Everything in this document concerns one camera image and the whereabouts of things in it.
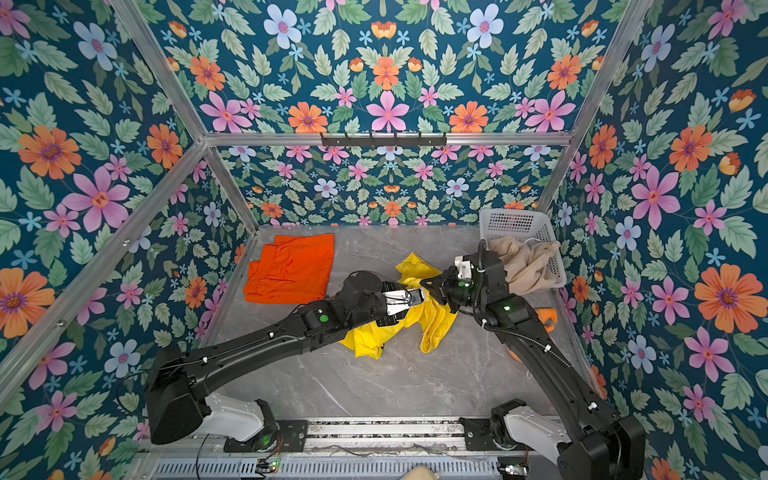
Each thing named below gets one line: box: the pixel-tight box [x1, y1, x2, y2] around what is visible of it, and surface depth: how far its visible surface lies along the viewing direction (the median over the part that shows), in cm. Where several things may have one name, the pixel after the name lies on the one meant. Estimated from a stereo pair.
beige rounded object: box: [403, 465, 439, 480], surface depth 67 cm
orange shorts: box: [244, 234, 335, 304], surface depth 106 cm
